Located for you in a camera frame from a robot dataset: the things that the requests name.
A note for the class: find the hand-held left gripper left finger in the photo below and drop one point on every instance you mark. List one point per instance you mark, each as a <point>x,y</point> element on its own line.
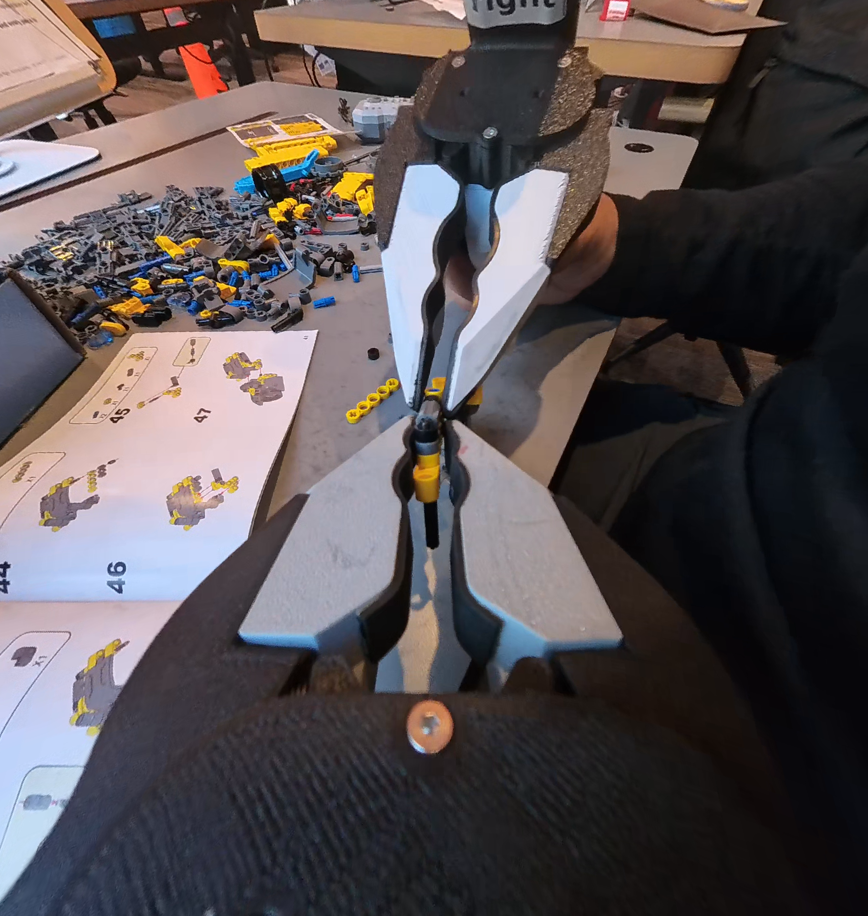
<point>327,566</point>

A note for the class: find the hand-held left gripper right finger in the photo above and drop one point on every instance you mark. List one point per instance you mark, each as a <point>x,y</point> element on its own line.
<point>534,573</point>

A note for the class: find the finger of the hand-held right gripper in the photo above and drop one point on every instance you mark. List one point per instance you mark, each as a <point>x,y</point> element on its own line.
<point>427,229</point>
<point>520,244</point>

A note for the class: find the black axle with yellow connector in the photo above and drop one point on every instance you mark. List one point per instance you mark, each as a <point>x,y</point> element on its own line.
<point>427,480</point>

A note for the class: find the instruction booklet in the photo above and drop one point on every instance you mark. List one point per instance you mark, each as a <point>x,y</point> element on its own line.
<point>105,473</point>

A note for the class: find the person's right forearm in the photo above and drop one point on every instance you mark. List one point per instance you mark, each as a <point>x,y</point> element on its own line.
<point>749,229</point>

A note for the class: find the grey desk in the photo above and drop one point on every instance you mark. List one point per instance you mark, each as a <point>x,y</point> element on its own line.
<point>334,372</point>

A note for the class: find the person's right hand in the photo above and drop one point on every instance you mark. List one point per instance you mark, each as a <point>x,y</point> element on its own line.
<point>584,258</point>

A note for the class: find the background wooden table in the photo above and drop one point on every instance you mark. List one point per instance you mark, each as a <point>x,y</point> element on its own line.
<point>663,50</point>

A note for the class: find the small yellow brick piece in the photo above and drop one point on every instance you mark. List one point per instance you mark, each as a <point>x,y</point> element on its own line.
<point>373,401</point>

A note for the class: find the pile of small building bricks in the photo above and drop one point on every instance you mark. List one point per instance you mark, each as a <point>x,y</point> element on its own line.
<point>191,258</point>

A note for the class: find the person's black clothing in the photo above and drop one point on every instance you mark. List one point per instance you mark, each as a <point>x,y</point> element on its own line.
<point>778,601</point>

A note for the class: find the orange cone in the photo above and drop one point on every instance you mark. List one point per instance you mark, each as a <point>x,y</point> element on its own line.
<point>202,67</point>

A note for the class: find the grey cardboard box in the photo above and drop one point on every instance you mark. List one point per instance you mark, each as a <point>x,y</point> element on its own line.
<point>19,365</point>

